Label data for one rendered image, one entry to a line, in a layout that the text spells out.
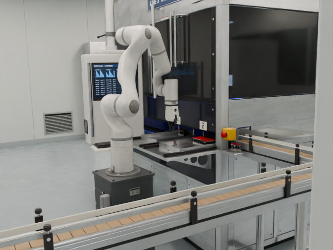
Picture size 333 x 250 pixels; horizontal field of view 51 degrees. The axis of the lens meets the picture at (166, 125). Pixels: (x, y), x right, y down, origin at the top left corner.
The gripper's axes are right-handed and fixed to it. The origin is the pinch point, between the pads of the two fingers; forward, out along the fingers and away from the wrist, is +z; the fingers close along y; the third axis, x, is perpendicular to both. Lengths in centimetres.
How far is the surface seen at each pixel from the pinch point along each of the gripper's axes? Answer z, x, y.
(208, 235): 80, -30, 1
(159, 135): 14, -20, 53
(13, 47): -87, 25, 544
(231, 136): 5.0, -30.6, -21.9
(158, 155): 15.6, 10.3, 0.0
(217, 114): -7.7, -29.4, -9.5
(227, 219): 17, 33, -95
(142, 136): 13, -4, 50
